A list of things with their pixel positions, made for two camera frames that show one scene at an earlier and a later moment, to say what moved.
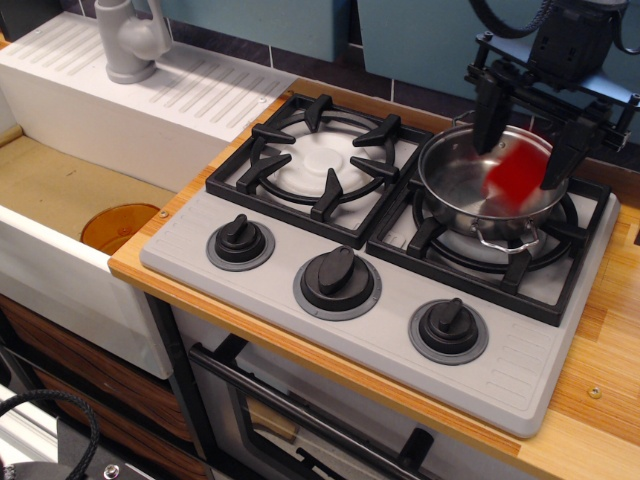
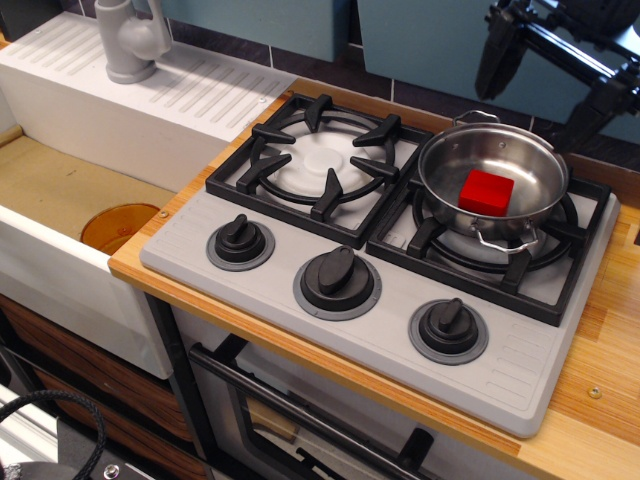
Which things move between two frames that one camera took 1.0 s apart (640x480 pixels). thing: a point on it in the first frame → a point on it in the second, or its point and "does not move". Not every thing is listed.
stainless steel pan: x=498 y=195 does not move
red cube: x=516 y=176 → x=486 y=193
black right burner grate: x=542 y=281 does not move
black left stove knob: x=240 y=245 does not move
